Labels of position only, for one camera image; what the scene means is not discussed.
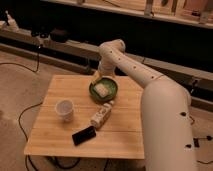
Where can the black box on ledge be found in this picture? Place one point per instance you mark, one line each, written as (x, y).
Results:
(59, 35)

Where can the green plate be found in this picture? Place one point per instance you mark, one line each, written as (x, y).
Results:
(109, 84)

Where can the small white bottle on ledge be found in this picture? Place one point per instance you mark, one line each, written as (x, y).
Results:
(12, 23)

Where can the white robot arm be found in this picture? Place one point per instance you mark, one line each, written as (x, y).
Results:
(167, 133)

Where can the white food piece on plate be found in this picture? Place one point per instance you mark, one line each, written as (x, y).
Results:
(101, 90)

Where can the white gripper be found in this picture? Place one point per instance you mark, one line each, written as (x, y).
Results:
(97, 76)

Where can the black eraser block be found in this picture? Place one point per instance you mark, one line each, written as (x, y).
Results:
(84, 135)

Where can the wooden table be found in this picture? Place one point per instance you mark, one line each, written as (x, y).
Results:
(71, 124)

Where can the white plastic bottle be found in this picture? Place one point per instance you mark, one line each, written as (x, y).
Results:
(99, 118)

